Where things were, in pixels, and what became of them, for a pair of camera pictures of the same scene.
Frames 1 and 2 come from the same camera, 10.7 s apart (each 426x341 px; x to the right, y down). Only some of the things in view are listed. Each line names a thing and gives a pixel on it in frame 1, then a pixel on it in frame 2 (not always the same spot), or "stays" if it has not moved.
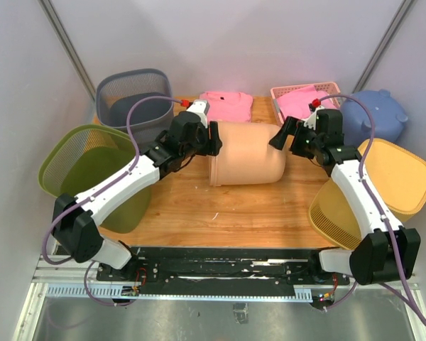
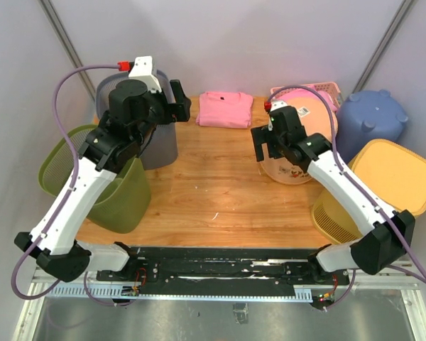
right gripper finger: (289, 128) -> (260, 135)
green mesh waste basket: (88, 157) stays
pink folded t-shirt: (229, 106) stays
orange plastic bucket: (246, 156) -> (316, 116)
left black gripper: (213, 142) -> (173, 111)
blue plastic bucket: (387, 114) stays
